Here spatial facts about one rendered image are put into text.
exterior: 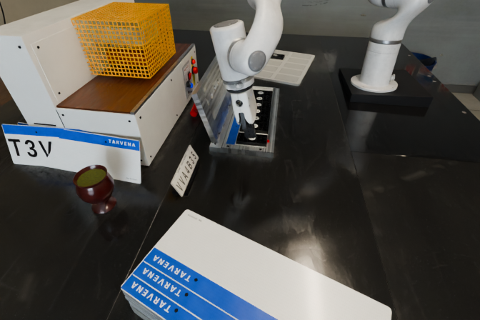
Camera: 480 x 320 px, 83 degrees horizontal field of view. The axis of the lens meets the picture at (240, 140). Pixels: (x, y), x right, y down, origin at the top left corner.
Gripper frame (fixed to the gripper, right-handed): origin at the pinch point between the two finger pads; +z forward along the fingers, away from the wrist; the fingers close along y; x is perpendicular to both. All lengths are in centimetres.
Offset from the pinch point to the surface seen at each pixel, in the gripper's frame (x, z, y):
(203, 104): 12.0, -10.5, 0.3
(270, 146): -5.1, 7.6, 1.8
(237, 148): 4.9, 5.5, -1.3
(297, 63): -14, 11, 76
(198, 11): 91, 3, 244
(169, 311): 6, -3, -51
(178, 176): 17.1, 0.2, -18.3
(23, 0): 177, -45, 124
